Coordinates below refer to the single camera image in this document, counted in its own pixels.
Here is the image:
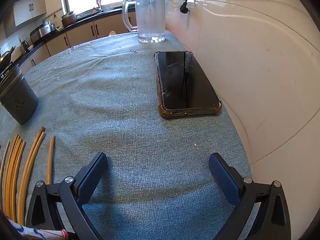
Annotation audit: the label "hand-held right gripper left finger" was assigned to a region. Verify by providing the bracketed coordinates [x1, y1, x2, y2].
[25, 152, 108, 240]

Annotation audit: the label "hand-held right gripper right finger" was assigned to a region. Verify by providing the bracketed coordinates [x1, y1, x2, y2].
[209, 152, 292, 240]

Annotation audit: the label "row of wooden chopsticks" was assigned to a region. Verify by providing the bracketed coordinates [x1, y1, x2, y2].
[0, 127, 56, 227]

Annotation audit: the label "grey utensil holder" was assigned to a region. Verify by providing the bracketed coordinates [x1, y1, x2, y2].
[0, 64, 39, 126]

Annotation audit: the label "red blue printed cloth roll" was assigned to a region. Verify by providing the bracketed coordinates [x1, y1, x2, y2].
[6, 216, 69, 240]

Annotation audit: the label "teal table cloth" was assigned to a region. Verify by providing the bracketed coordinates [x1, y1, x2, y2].
[0, 30, 253, 240]

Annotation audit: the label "smartphone in brown case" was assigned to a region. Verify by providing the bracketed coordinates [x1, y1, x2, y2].
[153, 51, 223, 120]

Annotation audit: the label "beige lower cabinets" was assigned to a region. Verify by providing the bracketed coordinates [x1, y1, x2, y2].
[19, 17, 137, 68]

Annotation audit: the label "beige cabinets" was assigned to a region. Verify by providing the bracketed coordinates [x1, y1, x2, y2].
[12, 0, 48, 27]
[19, 17, 137, 68]

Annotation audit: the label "black wok with lid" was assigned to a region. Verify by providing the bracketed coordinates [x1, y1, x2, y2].
[0, 46, 16, 72]

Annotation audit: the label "black kitchen countertop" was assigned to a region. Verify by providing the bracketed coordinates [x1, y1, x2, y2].
[0, 5, 137, 76]

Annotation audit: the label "silver rice cooker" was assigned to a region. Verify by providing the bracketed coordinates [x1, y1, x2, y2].
[30, 21, 56, 43]

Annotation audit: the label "brown cooking pot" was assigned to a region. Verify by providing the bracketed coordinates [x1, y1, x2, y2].
[61, 11, 77, 28]

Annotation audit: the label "steel sink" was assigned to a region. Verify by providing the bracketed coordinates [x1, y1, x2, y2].
[76, 7, 115, 17]

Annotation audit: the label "clear glass pitcher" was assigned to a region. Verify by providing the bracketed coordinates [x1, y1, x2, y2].
[122, 0, 167, 44]

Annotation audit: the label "beige upper cabinets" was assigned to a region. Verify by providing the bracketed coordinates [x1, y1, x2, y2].
[12, 0, 48, 27]

